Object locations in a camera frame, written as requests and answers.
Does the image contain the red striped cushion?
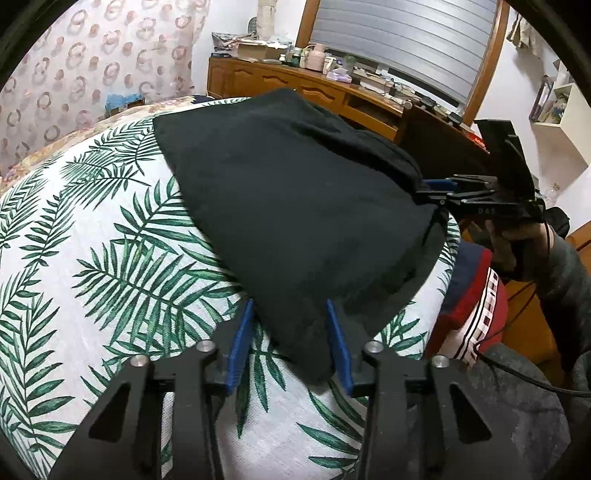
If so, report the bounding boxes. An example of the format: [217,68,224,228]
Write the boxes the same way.
[425,242,511,365]

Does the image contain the open cardboard box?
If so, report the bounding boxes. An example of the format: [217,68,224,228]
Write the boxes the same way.
[237,41,287,61]

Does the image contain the circle-patterned curtain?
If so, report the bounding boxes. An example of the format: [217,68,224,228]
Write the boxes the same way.
[0,0,211,185]

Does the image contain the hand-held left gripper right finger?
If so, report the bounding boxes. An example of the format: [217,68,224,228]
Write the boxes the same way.
[325,298,527,480]

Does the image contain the grey window blind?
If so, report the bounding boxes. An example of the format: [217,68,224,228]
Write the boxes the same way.
[308,0,502,109]

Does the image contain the person's right hand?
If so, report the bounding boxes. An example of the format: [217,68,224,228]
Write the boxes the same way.
[485,219,555,283]

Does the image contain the white wall shelf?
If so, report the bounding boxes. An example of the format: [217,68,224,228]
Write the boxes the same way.
[529,60,591,169]

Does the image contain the leaf-print bed sheet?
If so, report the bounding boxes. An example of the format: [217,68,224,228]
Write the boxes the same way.
[0,97,462,480]

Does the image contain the person's right forearm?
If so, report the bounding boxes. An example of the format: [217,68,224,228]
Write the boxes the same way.
[531,231,591,370]

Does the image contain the beige window curtain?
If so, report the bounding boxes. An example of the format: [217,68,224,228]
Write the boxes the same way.
[256,0,278,38]

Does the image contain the patterned fabric bag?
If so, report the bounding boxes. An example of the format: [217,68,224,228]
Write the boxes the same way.
[211,31,259,52]

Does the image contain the person's grey clothing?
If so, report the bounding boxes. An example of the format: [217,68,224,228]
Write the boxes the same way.
[406,344,591,480]

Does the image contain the hanging beige clothes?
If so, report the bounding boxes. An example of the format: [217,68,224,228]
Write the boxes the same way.
[505,14,548,58]

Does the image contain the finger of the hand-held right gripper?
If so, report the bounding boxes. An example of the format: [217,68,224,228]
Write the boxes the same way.
[422,174,497,192]
[413,189,497,209]

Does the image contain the pink thermos bottle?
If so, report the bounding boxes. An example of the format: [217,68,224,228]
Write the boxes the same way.
[307,42,326,72]

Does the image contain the wooden sideboard cabinet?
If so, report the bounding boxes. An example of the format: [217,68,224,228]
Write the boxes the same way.
[207,55,490,148]

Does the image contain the black printed t-shirt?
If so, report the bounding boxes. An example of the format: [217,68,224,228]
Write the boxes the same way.
[152,88,451,386]

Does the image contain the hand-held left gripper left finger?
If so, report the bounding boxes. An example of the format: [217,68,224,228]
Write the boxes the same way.
[48,298,257,480]

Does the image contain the floral blanket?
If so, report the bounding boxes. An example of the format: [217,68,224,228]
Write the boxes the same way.
[0,95,208,195]

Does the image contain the black cable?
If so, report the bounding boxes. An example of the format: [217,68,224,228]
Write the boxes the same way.
[471,203,591,395]

